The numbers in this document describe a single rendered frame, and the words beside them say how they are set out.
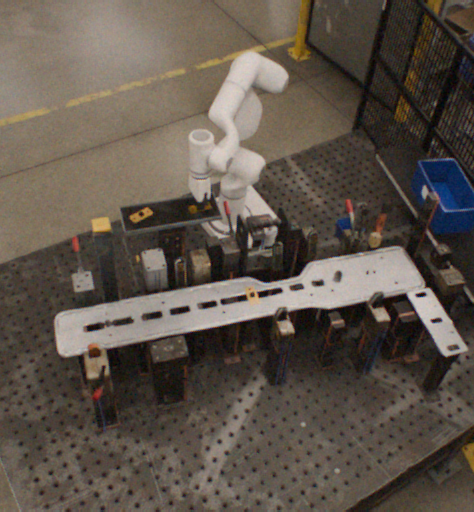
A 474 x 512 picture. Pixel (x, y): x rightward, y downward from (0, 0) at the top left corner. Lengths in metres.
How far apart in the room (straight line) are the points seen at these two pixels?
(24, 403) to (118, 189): 2.04
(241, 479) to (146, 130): 2.96
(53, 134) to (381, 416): 3.12
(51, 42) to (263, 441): 4.15
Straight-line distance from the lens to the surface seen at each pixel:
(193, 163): 2.20
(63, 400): 2.47
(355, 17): 4.93
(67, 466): 2.36
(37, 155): 4.54
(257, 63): 2.32
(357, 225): 2.47
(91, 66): 5.36
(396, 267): 2.53
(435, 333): 2.38
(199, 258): 2.33
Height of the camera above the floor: 2.83
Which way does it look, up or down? 49 degrees down
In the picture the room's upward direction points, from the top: 5 degrees clockwise
